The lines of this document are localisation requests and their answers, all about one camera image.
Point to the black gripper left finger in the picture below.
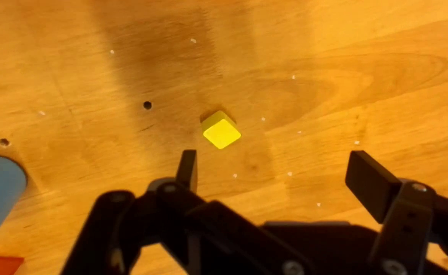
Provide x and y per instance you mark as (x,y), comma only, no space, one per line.
(223,229)

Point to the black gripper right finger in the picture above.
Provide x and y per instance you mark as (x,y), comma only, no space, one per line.
(373,185)

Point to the yellow wooden block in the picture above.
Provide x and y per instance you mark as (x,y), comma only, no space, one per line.
(221,132)

